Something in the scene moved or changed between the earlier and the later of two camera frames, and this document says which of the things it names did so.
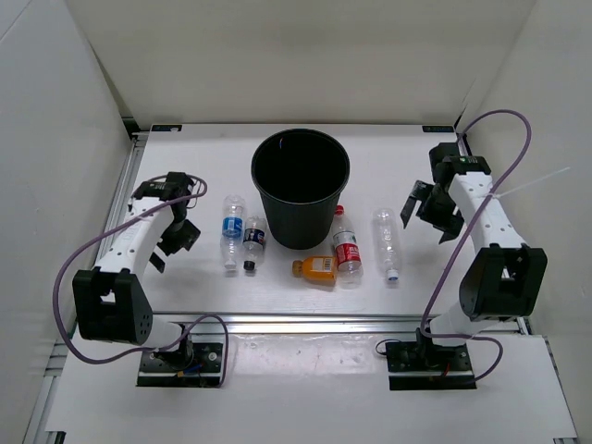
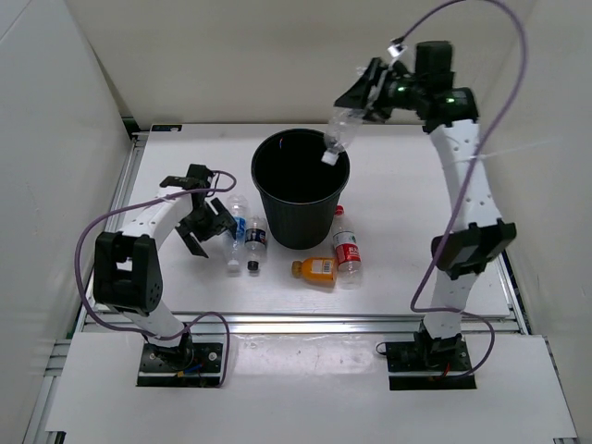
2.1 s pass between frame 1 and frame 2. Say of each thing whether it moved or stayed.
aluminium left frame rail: stayed
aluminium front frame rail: stayed
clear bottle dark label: stayed
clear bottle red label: stayed
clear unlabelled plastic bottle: moved
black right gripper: moved
